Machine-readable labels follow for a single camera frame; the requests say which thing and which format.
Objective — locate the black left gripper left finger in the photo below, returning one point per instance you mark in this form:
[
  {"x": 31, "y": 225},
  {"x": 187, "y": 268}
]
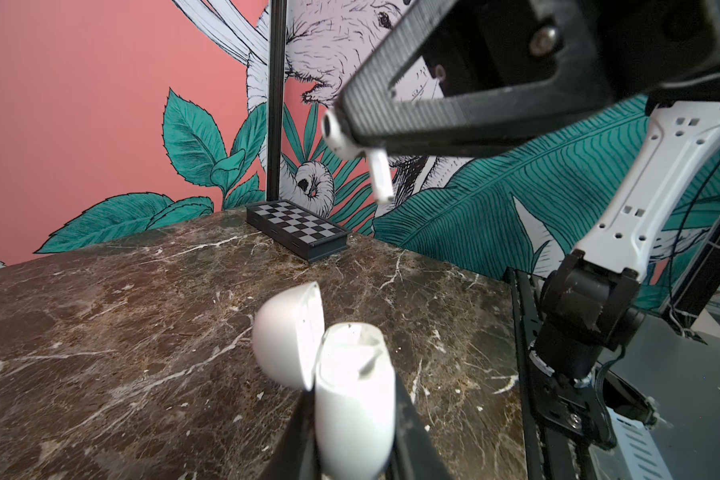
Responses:
[{"x": 296, "y": 455}]

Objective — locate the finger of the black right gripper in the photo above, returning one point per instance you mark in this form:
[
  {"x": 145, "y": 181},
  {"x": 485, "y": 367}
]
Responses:
[{"x": 393, "y": 102}]

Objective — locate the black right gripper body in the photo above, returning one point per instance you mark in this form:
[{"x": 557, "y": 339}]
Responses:
[{"x": 667, "y": 49}]

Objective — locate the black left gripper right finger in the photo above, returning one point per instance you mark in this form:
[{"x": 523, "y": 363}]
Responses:
[{"x": 413, "y": 455}]

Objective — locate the white round earbud case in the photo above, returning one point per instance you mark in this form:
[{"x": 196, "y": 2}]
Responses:
[{"x": 347, "y": 368}]

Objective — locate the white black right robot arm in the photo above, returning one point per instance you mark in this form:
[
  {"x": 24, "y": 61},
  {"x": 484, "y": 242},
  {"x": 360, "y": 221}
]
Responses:
[{"x": 552, "y": 137}]

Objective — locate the folded black white chessboard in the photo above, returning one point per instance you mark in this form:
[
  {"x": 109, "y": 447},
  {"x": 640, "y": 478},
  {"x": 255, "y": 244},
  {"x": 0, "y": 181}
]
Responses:
[{"x": 304, "y": 233}]

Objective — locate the black front mounting rail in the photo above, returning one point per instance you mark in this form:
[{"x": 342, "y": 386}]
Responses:
[{"x": 560, "y": 422}]

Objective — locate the black right corner frame post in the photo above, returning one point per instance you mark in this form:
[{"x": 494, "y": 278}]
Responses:
[{"x": 276, "y": 79}]

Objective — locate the white slotted cable duct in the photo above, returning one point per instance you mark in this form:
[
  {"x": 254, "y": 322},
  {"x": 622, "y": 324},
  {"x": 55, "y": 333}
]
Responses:
[{"x": 639, "y": 450}]

